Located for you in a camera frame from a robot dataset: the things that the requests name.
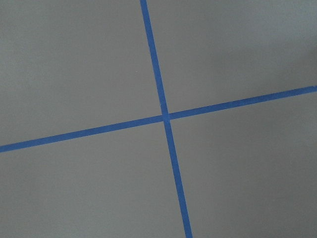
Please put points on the crossing blue tape strip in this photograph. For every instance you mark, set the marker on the crossing blue tape strip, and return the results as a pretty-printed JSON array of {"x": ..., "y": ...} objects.
[{"x": 156, "y": 119}]

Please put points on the long blue tape strip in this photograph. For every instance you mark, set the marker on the long blue tape strip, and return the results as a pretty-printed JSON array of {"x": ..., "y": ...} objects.
[{"x": 166, "y": 120}]

